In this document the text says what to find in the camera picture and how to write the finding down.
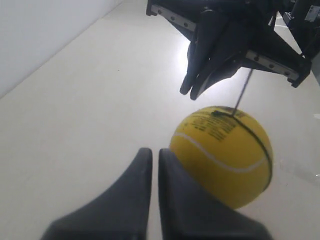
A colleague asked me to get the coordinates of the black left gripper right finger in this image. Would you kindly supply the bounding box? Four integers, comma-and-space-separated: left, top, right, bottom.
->
158, 148, 273, 240

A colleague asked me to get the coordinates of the thin black string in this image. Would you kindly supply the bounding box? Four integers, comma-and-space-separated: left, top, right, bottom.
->
232, 69, 254, 117

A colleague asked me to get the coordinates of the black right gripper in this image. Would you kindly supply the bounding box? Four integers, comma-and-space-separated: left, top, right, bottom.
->
146, 0, 311, 101

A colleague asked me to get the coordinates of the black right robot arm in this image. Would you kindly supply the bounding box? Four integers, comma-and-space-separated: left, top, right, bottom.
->
146, 0, 320, 100

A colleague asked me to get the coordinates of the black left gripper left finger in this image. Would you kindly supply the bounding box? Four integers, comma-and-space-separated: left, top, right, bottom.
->
42, 148, 153, 240

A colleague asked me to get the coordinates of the yellow tennis ball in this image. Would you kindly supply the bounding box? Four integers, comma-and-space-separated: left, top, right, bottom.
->
169, 106, 274, 209

